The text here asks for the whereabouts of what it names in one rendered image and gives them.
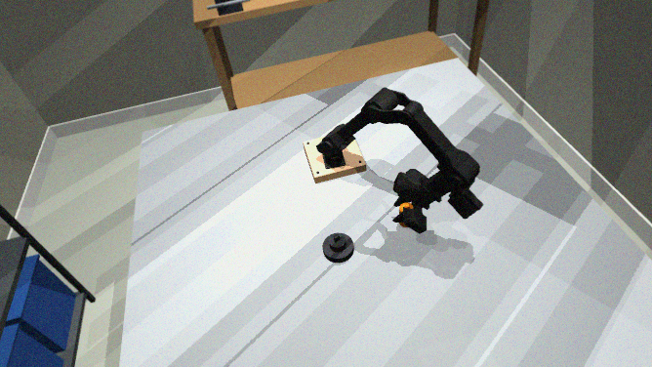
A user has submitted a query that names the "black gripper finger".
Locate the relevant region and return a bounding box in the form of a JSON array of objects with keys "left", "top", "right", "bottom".
[
  {"left": 392, "top": 207, "right": 408, "bottom": 223},
  {"left": 393, "top": 196, "right": 411, "bottom": 207}
]

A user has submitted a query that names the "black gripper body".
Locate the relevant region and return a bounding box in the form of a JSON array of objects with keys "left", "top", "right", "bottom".
[{"left": 403, "top": 169, "right": 442, "bottom": 234}]

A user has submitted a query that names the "dark grey round pedestal with shaft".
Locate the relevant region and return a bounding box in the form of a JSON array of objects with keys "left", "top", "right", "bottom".
[{"left": 322, "top": 233, "right": 354, "bottom": 263}]

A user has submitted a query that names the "orange knob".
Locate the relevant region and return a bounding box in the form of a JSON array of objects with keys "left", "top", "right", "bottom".
[{"left": 399, "top": 202, "right": 413, "bottom": 227}]

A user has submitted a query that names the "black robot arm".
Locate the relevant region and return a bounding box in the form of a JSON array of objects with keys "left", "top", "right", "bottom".
[{"left": 316, "top": 87, "right": 484, "bottom": 219}]

